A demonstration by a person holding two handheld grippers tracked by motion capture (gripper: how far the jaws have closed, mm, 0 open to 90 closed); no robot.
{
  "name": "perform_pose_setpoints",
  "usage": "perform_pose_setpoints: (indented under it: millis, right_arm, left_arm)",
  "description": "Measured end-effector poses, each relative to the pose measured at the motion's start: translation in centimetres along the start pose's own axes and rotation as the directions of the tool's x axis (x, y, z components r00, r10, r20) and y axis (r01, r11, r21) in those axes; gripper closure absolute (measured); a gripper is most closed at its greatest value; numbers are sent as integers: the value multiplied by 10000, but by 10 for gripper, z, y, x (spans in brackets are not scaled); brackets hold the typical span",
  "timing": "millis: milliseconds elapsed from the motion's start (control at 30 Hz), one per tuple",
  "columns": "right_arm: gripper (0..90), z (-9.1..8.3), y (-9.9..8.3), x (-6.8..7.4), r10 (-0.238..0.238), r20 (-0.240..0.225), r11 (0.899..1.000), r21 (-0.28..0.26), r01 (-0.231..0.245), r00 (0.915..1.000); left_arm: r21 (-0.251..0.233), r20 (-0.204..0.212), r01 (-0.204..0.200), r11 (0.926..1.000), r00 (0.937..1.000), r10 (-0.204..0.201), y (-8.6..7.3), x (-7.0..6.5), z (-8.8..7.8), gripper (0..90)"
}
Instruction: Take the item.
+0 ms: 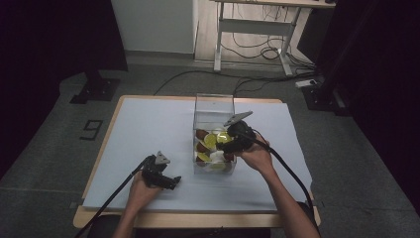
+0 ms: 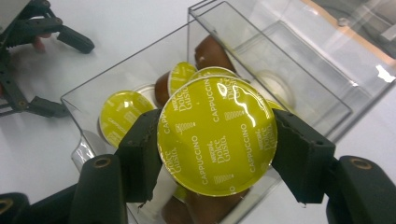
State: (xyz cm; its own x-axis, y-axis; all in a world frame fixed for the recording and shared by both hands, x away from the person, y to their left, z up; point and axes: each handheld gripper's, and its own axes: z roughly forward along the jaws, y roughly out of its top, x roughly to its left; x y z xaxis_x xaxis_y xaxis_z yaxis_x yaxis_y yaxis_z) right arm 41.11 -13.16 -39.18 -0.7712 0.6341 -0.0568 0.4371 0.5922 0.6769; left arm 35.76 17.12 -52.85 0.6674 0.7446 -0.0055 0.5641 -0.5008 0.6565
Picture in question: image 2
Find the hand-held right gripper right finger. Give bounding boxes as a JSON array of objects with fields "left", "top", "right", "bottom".
[{"left": 271, "top": 109, "right": 396, "bottom": 224}]

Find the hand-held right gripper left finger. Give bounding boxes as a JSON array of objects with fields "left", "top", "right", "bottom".
[{"left": 69, "top": 108, "right": 163, "bottom": 224}]

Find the pile of coffee capsules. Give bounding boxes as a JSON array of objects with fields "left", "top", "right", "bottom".
[{"left": 98, "top": 34, "right": 295, "bottom": 224}]

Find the clear plastic box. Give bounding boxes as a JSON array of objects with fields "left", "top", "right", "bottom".
[{"left": 60, "top": 0, "right": 396, "bottom": 224}]

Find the green foil lid coffee capsule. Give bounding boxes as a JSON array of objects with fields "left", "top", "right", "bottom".
[{"left": 156, "top": 76, "right": 279, "bottom": 198}]

